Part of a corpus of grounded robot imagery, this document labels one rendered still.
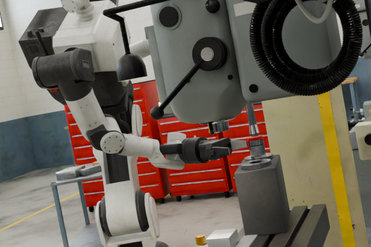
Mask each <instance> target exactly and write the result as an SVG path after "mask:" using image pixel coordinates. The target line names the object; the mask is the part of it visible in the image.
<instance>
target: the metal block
mask: <svg viewBox="0 0 371 247"><path fill-rule="evenodd" d="M238 242H239V236H238V233H237V229H221V230H214V231H213V232H212V233H211V234H210V235H209V236H208V237H207V238H206V243H207V246H208V247H235V246H236V244H237V243H238Z"/></svg>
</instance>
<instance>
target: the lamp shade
mask: <svg viewBox="0 0 371 247"><path fill-rule="evenodd" d="M116 75H117V78H118V82H121V81H125V80H131V79H137V78H142V77H147V70H146V65H145V64H144V62H143V60H142V58H141V56H139V55H137V54H135V53H127V54H124V56H121V58H119V59H118V60H117V64H116Z"/></svg>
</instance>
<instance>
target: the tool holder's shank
mask: <svg viewBox="0 0 371 247"><path fill-rule="evenodd" d="M246 112H247V118H248V124H249V134H251V137H256V136H258V133H259V129H258V126H257V123H256V117H255V111H254V107H253V103H251V102H248V103H247V104H246Z"/></svg>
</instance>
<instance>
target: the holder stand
mask: <svg viewBox="0 0 371 247"><path fill-rule="evenodd" d="M234 177H235V183H236V189H237V195H238V201H239V204H240V210H241V216H242V222H243V228H244V231H245V236H247V235H267V234H277V233H286V232H287V229H288V220H289V211H290V209H289V204H288V198H287V192H286V188H285V182H284V176H283V170H282V164H281V160H280V155H279V154H276V155H273V153H266V155H265V156H263V157H258V158H251V156H248V157H246V158H244V160H242V162H241V164H240V165H239V167H238V168H237V170H236V171H235V173H234Z"/></svg>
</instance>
